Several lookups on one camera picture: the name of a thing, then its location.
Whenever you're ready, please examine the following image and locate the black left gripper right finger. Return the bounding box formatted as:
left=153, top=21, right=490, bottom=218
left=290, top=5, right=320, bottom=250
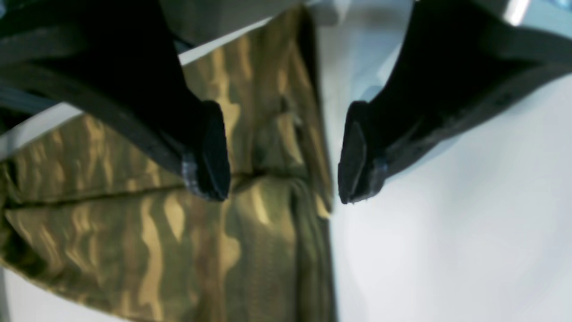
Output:
left=337, top=0, right=572, bottom=204

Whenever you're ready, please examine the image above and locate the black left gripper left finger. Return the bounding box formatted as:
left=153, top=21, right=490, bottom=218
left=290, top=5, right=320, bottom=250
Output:
left=0, top=0, right=230, bottom=201

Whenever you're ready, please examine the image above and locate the camouflage T-shirt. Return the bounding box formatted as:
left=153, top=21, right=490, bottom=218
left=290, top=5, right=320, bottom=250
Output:
left=1, top=4, right=337, bottom=322

